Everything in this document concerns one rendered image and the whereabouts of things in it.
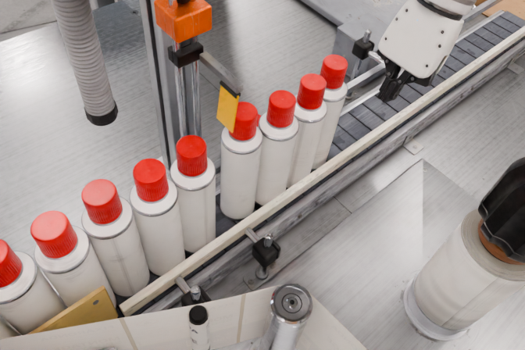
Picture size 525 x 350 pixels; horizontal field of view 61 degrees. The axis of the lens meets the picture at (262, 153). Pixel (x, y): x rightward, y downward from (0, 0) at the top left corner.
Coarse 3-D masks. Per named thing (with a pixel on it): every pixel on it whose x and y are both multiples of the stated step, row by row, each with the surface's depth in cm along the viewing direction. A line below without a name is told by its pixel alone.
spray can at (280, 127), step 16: (272, 96) 54; (288, 96) 54; (272, 112) 54; (288, 112) 53; (272, 128) 55; (288, 128) 56; (272, 144) 56; (288, 144) 57; (272, 160) 59; (288, 160) 60; (272, 176) 61; (256, 192) 66; (272, 192) 64
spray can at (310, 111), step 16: (304, 80) 56; (320, 80) 56; (304, 96) 56; (320, 96) 56; (304, 112) 58; (320, 112) 58; (304, 128) 59; (320, 128) 60; (304, 144) 61; (304, 160) 64; (288, 176) 68; (304, 176) 68
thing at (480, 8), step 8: (488, 0) 95; (496, 0) 95; (480, 8) 93; (488, 8) 95; (464, 16) 90; (472, 16) 92; (384, 64) 79; (368, 72) 77; (376, 72) 77; (352, 80) 75; (360, 80) 75; (368, 80) 77; (352, 88) 75; (216, 160) 62; (216, 168) 62
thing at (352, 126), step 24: (504, 24) 105; (456, 48) 97; (480, 48) 98; (456, 72) 92; (408, 96) 86; (360, 120) 81; (384, 120) 82; (408, 120) 82; (336, 144) 77; (216, 216) 66; (240, 240) 64; (168, 288) 59; (120, 312) 56
